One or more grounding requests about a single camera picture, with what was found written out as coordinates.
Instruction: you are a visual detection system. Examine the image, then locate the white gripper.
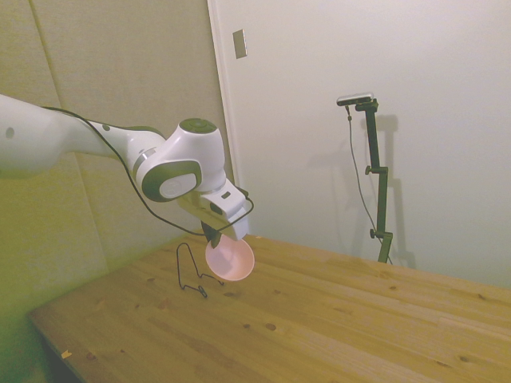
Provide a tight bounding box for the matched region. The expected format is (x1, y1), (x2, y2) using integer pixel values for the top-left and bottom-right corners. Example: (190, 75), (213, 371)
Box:
(176, 180), (253, 251)

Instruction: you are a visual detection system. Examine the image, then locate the pink plastic bowl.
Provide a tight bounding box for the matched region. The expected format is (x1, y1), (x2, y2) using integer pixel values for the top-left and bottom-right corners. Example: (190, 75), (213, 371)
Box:
(204, 234), (256, 282)

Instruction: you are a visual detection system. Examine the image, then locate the black wire bowl stand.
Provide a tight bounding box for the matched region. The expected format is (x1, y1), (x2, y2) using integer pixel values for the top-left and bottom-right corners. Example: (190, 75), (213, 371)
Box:
(175, 242), (225, 298)

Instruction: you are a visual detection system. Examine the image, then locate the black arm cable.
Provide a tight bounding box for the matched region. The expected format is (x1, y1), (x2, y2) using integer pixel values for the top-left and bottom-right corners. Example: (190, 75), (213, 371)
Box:
(42, 105), (256, 236)

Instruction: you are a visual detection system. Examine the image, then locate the black camera stand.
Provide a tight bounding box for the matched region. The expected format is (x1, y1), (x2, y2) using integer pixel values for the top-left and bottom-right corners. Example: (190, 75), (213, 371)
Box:
(355, 99), (394, 264)

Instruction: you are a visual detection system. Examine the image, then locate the grey wall switch plate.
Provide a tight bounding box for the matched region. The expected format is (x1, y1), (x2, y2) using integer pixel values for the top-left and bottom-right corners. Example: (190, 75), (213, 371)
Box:
(232, 28), (248, 61)

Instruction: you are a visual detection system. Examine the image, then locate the grey exterior camera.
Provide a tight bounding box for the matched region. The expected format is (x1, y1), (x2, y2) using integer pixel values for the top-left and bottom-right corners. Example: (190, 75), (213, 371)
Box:
(336, 91), (376, 108)

